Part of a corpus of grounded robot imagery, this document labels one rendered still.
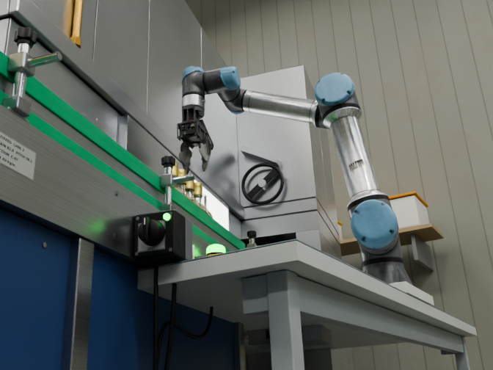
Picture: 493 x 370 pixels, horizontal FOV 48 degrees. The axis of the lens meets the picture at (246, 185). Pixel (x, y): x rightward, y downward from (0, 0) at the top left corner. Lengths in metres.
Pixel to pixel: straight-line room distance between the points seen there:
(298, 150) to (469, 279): 2.67
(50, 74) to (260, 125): 1.57
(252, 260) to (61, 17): 0.90
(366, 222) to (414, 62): 4.43
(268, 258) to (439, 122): 4.66
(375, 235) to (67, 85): 0.87
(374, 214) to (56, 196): 0.90
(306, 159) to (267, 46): 4.13
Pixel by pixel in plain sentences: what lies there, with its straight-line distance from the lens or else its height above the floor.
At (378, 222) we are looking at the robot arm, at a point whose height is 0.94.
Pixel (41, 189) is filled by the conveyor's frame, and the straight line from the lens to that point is 0.79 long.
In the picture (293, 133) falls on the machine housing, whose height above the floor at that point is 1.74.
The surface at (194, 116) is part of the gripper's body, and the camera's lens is 1.78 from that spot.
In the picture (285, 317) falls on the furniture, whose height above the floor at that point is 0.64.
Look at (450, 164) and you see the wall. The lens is 5.30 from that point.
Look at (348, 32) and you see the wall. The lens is 6.29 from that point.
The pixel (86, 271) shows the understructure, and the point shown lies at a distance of 0.86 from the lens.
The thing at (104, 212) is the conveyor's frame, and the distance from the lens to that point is 0.91.
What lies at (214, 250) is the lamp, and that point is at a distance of 1.24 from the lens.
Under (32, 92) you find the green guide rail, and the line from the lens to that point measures 0.85.
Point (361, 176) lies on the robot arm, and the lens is 1.54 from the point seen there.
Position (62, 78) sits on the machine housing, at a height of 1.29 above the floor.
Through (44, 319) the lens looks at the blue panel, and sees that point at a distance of 0.80.
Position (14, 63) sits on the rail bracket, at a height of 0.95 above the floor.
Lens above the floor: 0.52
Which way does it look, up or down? 22 degrees up
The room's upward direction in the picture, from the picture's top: 3 degrees counter-clockwise
